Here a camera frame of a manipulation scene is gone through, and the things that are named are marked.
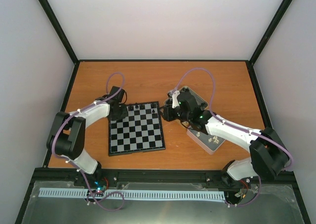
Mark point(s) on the black frame post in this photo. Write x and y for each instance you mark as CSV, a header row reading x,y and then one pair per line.
x,y
58,29
283,7

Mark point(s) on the black frame post right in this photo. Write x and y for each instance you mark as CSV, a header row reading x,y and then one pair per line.
x,y
283,7

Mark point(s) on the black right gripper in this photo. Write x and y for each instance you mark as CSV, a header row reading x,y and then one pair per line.
x,y
167,116

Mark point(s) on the silver tin lid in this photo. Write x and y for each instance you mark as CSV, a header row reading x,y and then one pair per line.
x,y
209,143

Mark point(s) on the black white chess board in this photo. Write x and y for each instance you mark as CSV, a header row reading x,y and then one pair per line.
x,y
140,131

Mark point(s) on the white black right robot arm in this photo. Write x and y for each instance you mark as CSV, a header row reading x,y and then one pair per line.
x,y
268,155

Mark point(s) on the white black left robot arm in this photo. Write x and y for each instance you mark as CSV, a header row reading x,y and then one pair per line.
x,y
66,138

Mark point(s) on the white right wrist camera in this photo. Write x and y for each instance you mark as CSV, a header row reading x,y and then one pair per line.
x,y
173,94

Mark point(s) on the gold metal tin box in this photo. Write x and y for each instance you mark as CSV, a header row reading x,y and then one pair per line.
x,y
193,112

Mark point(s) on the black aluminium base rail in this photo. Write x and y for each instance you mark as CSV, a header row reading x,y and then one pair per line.
x,y
118,177

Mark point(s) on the light blue cable duct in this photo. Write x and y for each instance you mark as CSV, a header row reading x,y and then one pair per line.
x,y
141,195

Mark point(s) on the black frame post left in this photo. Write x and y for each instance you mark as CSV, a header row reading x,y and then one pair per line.
x,y
58,29

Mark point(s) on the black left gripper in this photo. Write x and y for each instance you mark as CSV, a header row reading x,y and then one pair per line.
x,y
124,114

